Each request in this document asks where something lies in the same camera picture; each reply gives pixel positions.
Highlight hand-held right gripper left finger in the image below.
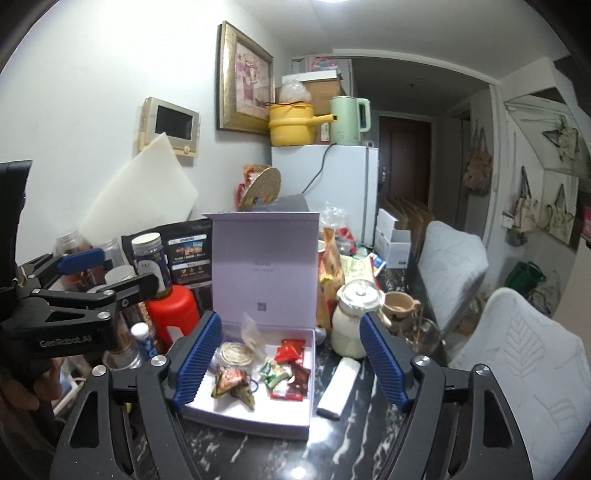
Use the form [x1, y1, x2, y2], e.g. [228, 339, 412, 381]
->
[55, 310, 223, 480]

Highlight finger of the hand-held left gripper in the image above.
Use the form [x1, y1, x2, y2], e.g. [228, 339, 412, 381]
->
[16, 248, 105, 291]
[0, 272, 159, 359]

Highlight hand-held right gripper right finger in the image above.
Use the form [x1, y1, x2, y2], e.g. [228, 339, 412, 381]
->
[359, 311, 539, 480]

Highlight cream cord coil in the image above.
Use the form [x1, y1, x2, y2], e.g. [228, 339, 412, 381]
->
[218, 340, 256, 368]

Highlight green brocade triangular sachet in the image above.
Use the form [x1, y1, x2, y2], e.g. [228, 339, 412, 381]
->
[235, 384, 258, 409]

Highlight clear plastic bag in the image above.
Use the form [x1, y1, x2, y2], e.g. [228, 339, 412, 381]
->
[239, 312, 268, 359]

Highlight green snack packet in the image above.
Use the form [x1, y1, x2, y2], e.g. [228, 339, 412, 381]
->
[257, 359, 293, 385]

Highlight red patterned sachet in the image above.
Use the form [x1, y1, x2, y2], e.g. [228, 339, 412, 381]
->
[276, 338, 306, 364]

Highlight red snack packet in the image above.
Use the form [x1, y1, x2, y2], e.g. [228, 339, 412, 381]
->
[269, 369, 308, 401]

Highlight lavender gift box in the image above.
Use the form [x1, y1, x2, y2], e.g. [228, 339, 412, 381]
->
[181, 211, 320, 441]

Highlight person's left hand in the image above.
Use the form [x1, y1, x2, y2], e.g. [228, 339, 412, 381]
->
[0, 358, 64, 417]

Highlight clear jar with red label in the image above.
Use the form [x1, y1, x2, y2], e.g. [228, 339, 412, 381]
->
[54, 230, 93, 259]

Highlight glass cup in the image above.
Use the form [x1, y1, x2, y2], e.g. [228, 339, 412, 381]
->
[401, 318, 443, 366]

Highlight white wrapped packet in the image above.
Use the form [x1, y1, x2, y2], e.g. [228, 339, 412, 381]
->
[317, 357, 362, 421]

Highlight white lidded jug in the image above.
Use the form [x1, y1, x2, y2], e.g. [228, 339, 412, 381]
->
[331, 279, 387, 359]

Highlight blue tablet tube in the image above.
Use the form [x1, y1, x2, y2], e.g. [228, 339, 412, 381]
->
[130, 322, 160, 361]

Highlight red bottle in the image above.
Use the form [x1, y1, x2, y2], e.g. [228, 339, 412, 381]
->
[147, 285, 202, 352]

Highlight beige ceramic cup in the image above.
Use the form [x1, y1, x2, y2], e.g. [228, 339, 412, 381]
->
[383, 291, 422, 332]

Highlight dark jar with white label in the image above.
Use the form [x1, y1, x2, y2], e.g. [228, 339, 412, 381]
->
[131, 233, 173, 297]

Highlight white foam board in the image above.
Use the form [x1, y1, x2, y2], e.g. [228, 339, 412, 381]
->
[78, 132, 199, 241]

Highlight black printed pouch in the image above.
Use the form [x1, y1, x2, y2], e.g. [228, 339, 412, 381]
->
[122, 219, 214, 290]

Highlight orange snack bag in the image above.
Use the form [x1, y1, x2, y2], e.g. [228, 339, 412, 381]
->
[318, 226, 348, 334]

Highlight leaf-patterned chair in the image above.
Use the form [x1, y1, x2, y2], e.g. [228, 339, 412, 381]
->
[447, 287, 585, 480]
[417, 220, 490, 339]

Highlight white open boxes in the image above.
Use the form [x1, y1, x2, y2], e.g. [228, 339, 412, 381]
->
[373, 208, 413, 269]

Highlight green bag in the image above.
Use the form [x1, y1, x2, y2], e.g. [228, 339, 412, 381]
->
[505, 260, 546, 302]

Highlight round woven fan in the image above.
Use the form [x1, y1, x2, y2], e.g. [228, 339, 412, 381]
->
[237, 165, 283, 214]

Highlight white fridge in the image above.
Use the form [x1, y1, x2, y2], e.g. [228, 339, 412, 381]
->
[271, 143, 380, 248]

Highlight brown door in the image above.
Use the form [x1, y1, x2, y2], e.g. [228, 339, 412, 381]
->
[378, 115, 433, 205]

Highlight cream tote bag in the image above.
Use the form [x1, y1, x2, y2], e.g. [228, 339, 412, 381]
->
[542, 184, 579, 244]
[505, 165, 542, 232]

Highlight brown hanging bag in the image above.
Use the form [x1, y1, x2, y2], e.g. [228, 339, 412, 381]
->
[464, 126, 495, 198]

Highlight gold framed picture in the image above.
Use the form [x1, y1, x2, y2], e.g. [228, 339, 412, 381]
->
[216, 20, 276, 136]

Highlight green electric kettle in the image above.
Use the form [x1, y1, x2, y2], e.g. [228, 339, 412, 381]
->
[328, 95, 372, 145]

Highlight yellow pot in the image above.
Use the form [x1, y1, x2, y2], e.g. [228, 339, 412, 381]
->
[268, 102, 334, 148]

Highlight crumpled plastic in pot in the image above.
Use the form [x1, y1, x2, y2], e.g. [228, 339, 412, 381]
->
[279, 78, 313, 105]

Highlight cardboard box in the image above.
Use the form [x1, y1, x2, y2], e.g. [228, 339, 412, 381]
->
[276, 69, 348, 117]

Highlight star-shaped hanging bag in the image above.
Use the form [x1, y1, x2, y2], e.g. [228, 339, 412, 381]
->
[544, 115, 581, 163]

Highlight wall intercom panel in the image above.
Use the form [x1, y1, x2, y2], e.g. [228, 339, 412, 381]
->
[136, 96, 202, 160]

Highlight black power cable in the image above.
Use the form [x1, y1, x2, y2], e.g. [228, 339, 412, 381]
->
[302, 143, 339, 195]

